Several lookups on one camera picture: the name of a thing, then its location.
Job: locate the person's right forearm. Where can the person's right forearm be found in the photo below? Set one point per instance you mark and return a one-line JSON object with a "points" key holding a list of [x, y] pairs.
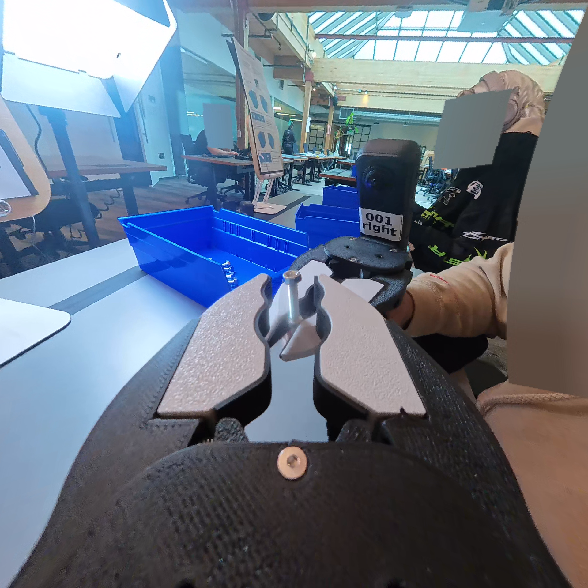
{"points": [[459, 294]]}

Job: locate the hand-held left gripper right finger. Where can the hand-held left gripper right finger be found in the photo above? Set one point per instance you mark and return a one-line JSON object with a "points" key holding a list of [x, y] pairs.
{"points": [[367, 360]]}

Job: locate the blue plastic bin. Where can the blue plastic bin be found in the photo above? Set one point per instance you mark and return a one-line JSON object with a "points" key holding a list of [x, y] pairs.
{"points": [[326, 225], [175, 248], [340, 197]]}

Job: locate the silver bolt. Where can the silver bolt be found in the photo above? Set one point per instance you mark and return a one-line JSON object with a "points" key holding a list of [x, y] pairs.
{"points": [[291, 296]]}

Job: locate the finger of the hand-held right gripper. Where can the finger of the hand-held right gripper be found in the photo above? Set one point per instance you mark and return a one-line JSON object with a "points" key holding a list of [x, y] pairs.
{"points": [[303, 338], [314, 270]]}

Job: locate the cluster of bolts with nuts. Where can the cluster of bolts with nuts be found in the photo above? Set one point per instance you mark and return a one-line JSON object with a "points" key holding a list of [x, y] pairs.
{"points": [[228, 271]]}

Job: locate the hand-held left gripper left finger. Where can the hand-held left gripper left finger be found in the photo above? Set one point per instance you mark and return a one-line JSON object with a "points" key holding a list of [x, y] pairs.
{"points": [[220, 360]]}

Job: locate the wooden desk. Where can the wooden desk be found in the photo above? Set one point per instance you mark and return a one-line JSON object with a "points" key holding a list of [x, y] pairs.
{"points": [[110, 169], [220, 161]]}

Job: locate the studio softbox light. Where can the studio softbox light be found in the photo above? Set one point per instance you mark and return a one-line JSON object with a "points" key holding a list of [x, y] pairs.
{"points": [[83, 46]]}

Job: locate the cardboard sign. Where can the cardboard sign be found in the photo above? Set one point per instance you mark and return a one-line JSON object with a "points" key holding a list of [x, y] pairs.
{"points": [[259, 110]]}

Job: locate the person's beige hoodie torso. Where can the person's beige hoodie torso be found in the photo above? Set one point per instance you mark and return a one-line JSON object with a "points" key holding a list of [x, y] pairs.
{"points": [[542, 478]]}

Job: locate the ceiling projector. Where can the ceiling projector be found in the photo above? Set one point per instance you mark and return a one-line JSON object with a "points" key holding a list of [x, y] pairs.
{"points": [[487, 16]]}

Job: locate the black chair armrest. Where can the black chair armrest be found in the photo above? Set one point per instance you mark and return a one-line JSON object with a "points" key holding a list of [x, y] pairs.
{"points": [[450, 352]]}

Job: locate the white instruction sheet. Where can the white instruction sheet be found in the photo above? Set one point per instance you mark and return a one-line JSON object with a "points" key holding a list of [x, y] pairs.
{"points": [[11, 175]]}

